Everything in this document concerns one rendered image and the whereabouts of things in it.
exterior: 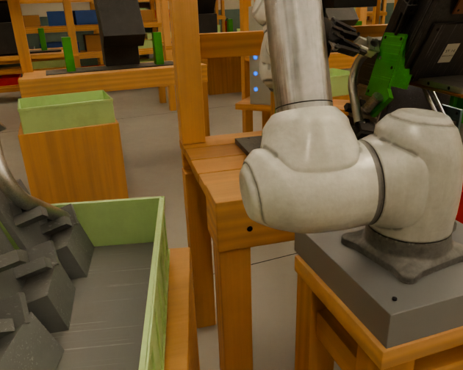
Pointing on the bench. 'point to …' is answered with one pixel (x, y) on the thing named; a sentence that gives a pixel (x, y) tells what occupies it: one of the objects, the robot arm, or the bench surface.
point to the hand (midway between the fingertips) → (365, 47)
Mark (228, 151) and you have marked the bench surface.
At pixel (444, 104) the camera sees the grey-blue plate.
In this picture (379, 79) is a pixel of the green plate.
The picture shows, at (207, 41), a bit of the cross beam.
